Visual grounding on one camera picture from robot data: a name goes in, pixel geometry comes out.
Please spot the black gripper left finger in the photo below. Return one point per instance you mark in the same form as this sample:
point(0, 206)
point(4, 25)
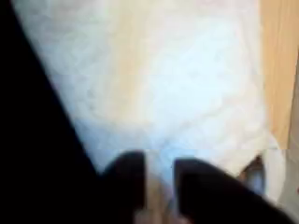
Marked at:
point(127, 186)

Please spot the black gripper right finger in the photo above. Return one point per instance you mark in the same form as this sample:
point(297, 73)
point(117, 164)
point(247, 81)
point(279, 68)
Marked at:
point(211, 199)

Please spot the white sock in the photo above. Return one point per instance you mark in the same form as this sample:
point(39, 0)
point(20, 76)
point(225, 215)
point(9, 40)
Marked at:
point(187, 93)

